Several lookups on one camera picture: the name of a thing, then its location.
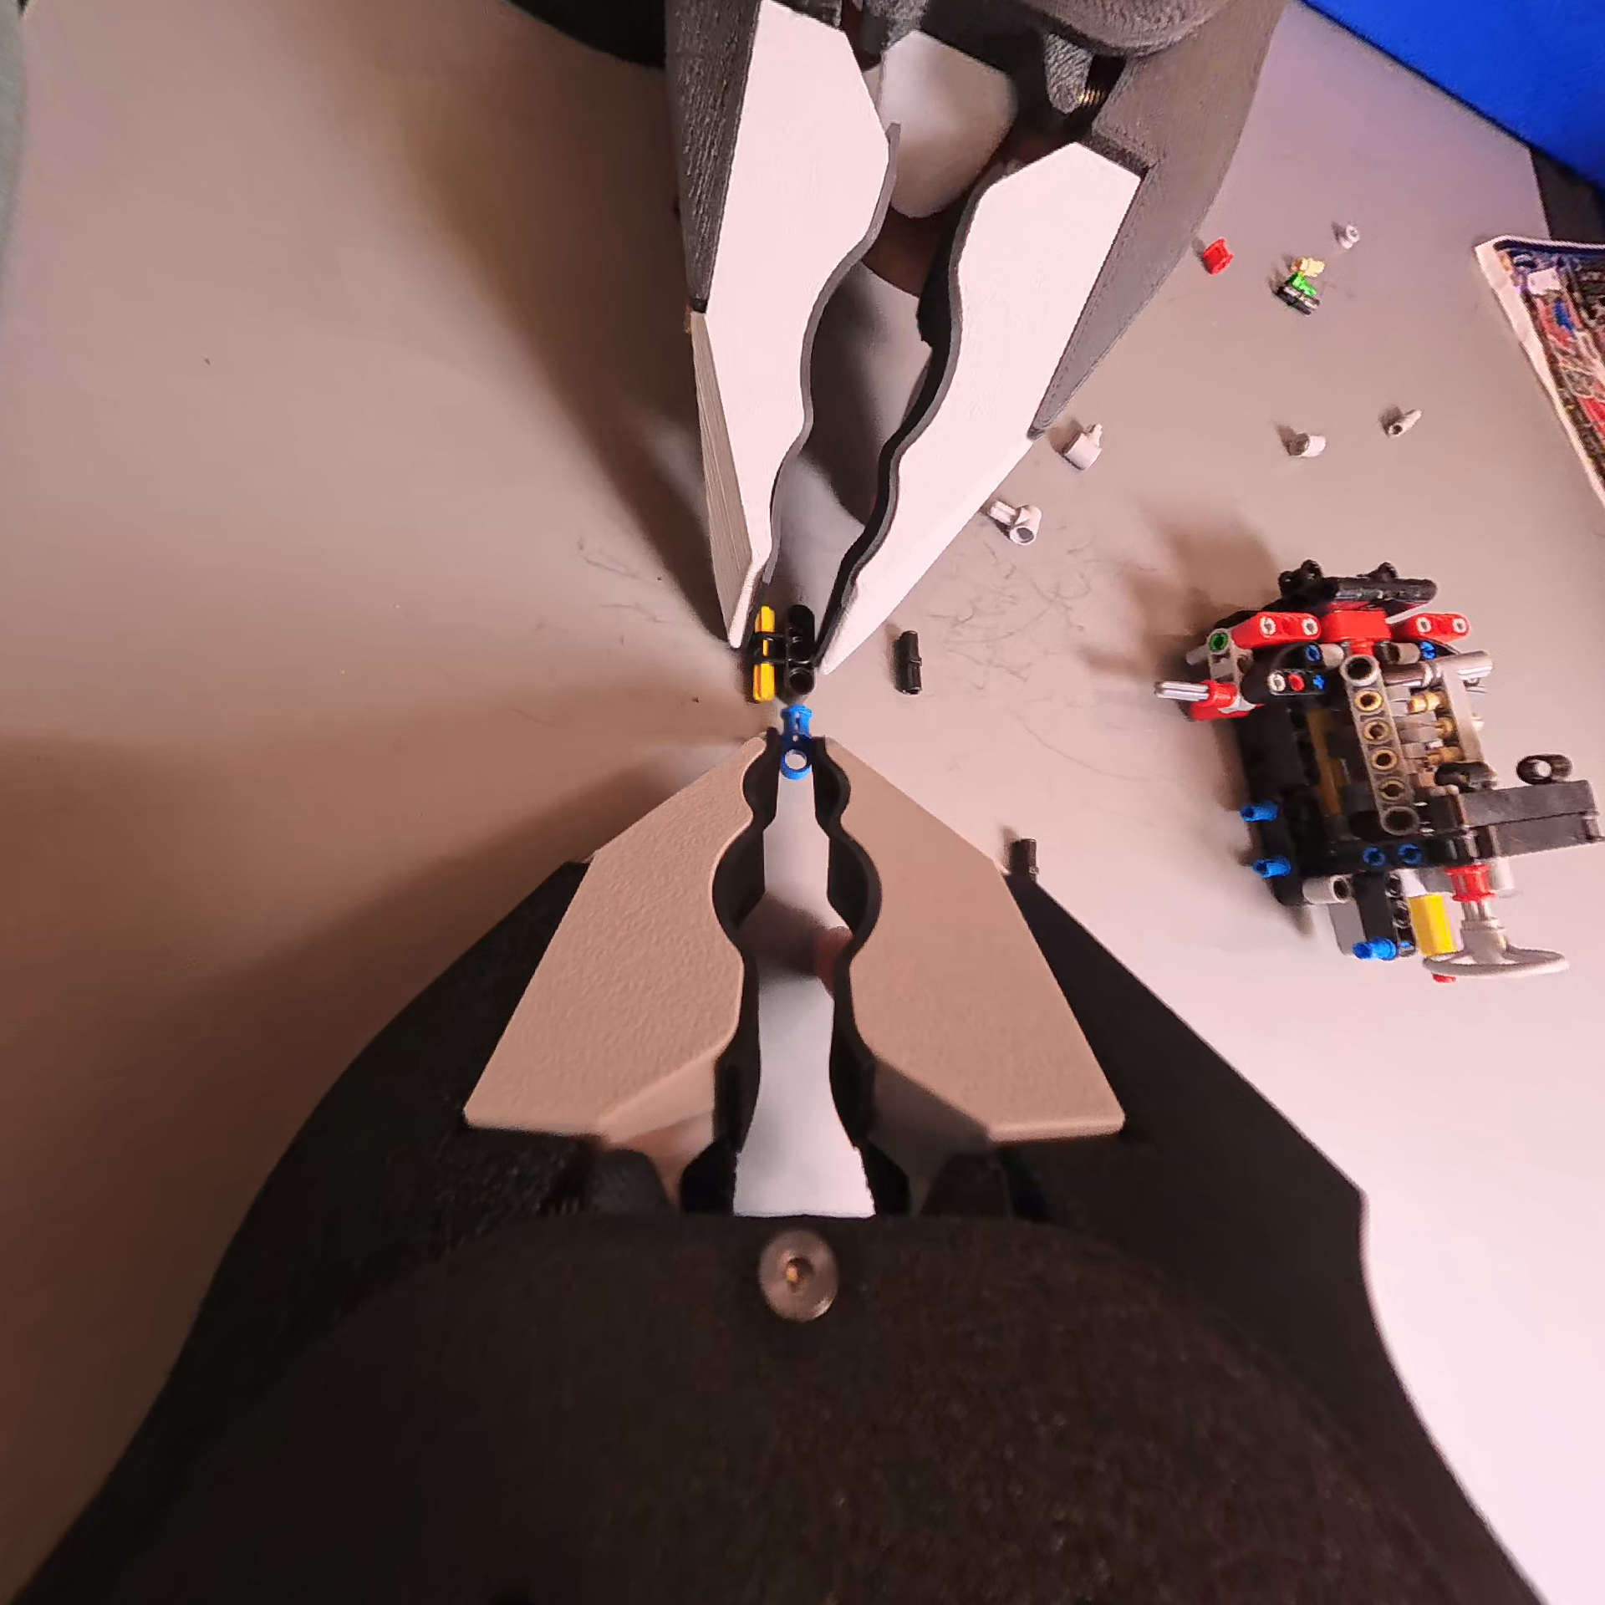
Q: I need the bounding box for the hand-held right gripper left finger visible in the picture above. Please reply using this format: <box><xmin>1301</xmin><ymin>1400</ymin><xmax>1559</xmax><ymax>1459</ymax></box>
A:
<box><xmin>461</xmin><ymin>733</ymin><xmax>795</xmax><ymax>1211</ymax></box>

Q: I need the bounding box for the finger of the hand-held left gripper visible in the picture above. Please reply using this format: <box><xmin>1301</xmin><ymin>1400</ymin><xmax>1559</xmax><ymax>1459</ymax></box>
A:
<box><xmin>812</xmin><ymin>139</ymin><xmax>1145</xmax><ymax>676</ymax></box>
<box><xmin>688</xmin><ymin>0</ymin><xmax>902</xmax><ymax>649</ymax></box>

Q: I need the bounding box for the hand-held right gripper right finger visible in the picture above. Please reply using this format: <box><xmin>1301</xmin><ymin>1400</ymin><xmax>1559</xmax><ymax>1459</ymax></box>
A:
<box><xmin>803</xmin><ymin>735</ymin><xmax>1126</xmax><ymax>1211</ymax></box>

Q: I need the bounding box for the partly built lego car chassis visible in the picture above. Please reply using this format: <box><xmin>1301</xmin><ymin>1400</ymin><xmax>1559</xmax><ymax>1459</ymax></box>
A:
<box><xmin>1154</xmin><ymin>559</ymin><xmax>1605</xmax><ymax>985</ymax></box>

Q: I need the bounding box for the person's left hand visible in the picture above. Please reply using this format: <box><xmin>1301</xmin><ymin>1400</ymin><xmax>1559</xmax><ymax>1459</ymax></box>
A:
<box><xmin>862</xmin><ymin>213</ymin><xmax>938</xmax><ymax>297</ymax></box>

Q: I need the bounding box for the large blue storage bin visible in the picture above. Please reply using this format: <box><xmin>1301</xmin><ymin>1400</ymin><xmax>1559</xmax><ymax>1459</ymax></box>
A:
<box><xmin>1301</xmin><ymin>0</ymin><xmax>1605</xmax><ymax>192</ymax></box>

